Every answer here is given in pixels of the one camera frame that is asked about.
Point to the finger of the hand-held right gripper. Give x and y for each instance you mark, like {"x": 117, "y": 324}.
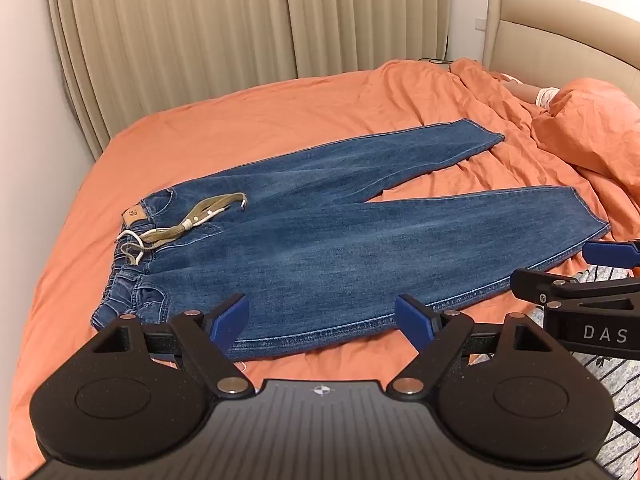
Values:
{"x": 610, "y": 252}
{"x": 545, "y": 284}

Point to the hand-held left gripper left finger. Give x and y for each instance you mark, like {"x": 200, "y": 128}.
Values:
{"x": 229, "y": 324}

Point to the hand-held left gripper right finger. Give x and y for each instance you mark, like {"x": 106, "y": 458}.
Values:
{"x": 414, "y": 324}

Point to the blue denim pants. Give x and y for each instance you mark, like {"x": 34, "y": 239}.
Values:
{"x": 325, "y": 240}

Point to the person's patterned grey clothing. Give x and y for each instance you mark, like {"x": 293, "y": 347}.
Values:
{"x": 617, "y": 390}

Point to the olive fabric belt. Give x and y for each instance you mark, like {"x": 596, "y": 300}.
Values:
{"x": 165, "y": 234}

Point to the white cloth bundle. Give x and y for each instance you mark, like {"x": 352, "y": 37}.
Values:
{"x": 546, "y": 95}

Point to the orange duvet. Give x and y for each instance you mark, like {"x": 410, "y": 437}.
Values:
{"x": 500, "y": 110}

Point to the bed with orange sheet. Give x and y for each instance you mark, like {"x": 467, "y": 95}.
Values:
{"x": 240, "y": 115}

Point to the beige padded headboard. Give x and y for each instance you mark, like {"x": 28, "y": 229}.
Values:
{"x": 550, "y": 30}

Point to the beige pleated curtain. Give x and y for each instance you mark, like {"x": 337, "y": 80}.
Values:
{"x": 365, "y": 10}
{"x": 165, "y": 35}

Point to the white wall socket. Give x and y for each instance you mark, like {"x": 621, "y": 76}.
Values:
{"x": 480, "y": 23}

